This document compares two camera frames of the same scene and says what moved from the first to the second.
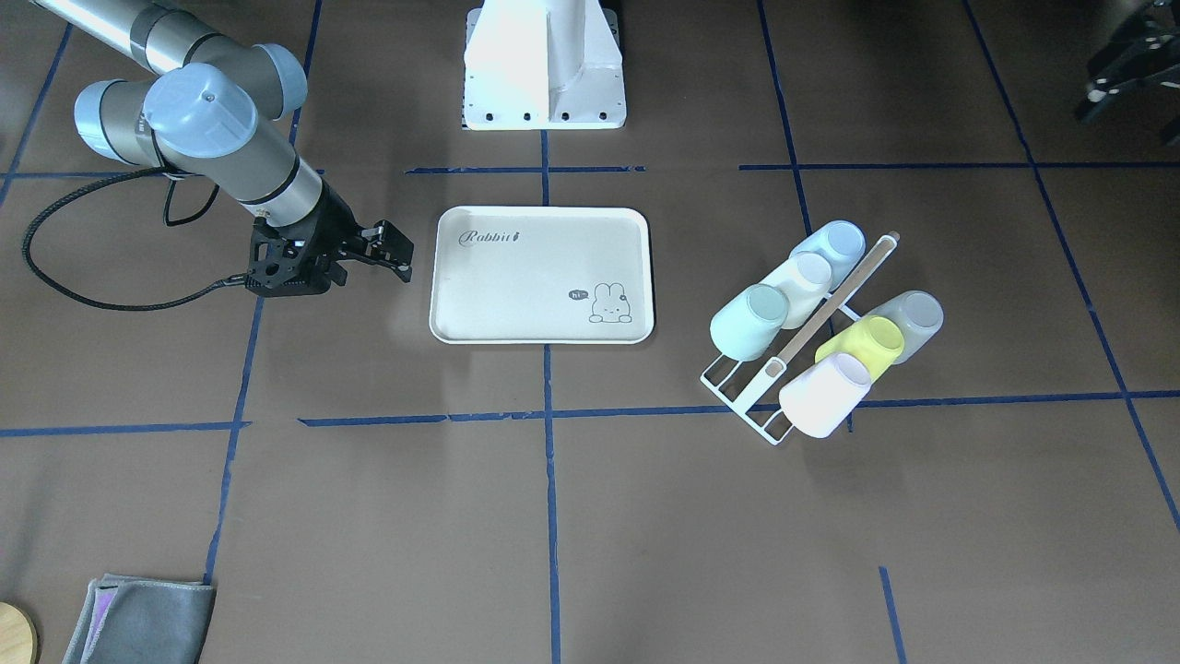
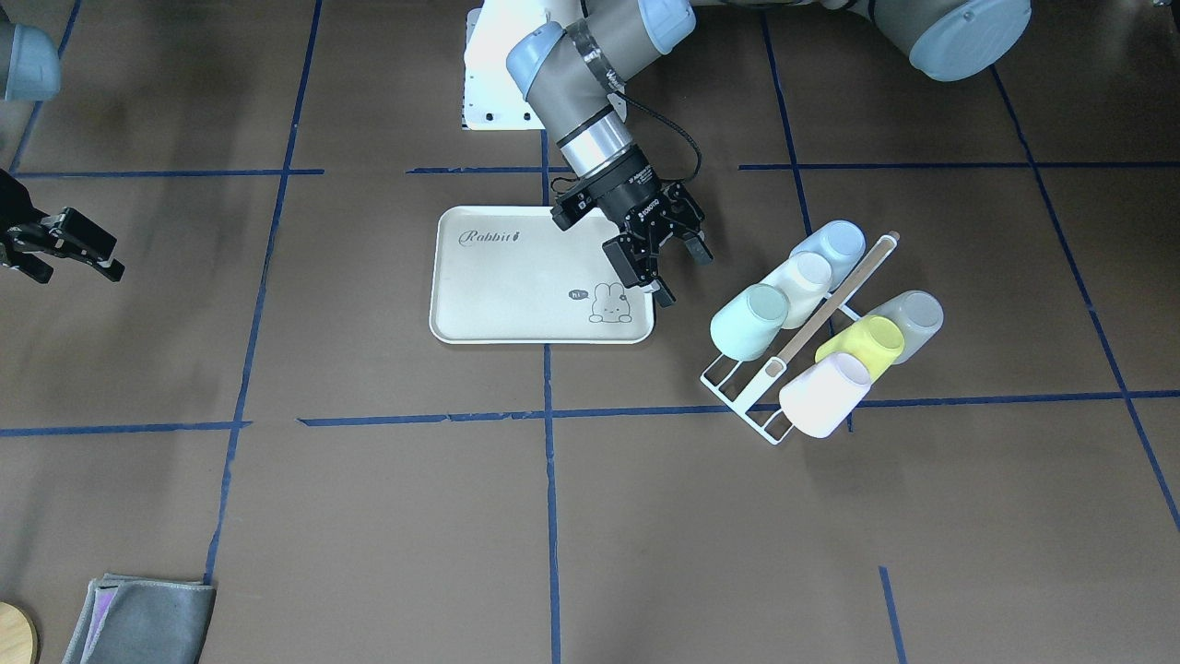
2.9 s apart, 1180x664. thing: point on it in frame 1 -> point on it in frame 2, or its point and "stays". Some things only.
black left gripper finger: (1149, 42) -> (649, 211)
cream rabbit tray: (548, 276) stays
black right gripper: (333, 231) -> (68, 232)
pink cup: (820, 399) stays
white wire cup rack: (744, 386) stays
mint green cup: (747, 326) stays
